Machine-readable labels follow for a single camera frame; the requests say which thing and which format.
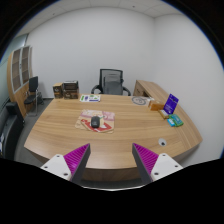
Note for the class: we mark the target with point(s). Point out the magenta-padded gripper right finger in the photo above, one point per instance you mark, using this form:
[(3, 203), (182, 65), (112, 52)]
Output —
[(146, 159)]

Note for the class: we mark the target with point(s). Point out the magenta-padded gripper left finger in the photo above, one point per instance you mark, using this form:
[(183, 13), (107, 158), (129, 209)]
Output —
[(77, 159)]

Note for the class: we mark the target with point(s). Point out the black computer mouse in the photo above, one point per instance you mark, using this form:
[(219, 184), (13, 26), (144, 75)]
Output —
[(95, 122)]

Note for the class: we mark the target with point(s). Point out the dog print mouse pad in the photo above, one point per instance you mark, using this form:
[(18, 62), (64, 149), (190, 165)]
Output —
[(107, 122)]

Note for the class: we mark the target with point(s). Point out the blue small box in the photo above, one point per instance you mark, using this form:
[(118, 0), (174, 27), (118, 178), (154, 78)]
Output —
[(171, 122)]

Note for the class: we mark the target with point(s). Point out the pale yellow small box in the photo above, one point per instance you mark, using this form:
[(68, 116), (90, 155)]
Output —
[(164, 114)]

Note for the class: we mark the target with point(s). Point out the green small box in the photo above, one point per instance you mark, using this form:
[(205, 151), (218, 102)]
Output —
[(177, 120)]

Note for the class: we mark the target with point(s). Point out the orange-brown small box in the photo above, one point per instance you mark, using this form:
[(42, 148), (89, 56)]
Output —
[(156, 106)]

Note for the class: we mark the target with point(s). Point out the white round-print sheet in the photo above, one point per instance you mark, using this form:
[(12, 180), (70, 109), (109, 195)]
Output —
[(140, 100)]

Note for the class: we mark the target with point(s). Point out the purple sign stand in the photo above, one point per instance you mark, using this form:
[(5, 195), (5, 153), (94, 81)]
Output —
[(171, 104)]

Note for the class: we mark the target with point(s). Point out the white green paper leaflet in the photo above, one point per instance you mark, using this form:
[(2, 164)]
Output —
[(90, 98)]

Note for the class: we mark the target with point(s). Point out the brown cardboard box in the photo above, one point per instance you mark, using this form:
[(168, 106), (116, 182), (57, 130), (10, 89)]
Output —
[(71, 94)]

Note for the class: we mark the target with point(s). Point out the dark brown carton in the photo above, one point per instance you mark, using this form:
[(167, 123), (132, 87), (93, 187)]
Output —
[(57, 91)]

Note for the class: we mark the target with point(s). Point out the wooden side cabinet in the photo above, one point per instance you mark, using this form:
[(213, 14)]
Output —
[(146, 87)]

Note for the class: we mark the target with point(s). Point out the black sofa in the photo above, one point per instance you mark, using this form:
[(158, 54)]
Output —
[(9, 130)]

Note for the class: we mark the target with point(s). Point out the black box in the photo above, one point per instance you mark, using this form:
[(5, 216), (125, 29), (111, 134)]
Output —
[(70, 85)]

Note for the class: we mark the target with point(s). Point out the grey mesh office chair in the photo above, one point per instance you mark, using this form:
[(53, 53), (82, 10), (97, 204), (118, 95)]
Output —
[(111, 83)]

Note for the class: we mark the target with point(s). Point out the small black chair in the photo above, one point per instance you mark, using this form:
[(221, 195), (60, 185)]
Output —
[(32, 88)]

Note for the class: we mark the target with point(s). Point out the wooden shelf unit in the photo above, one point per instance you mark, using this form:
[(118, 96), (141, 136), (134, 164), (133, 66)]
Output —
[(18, 73)]

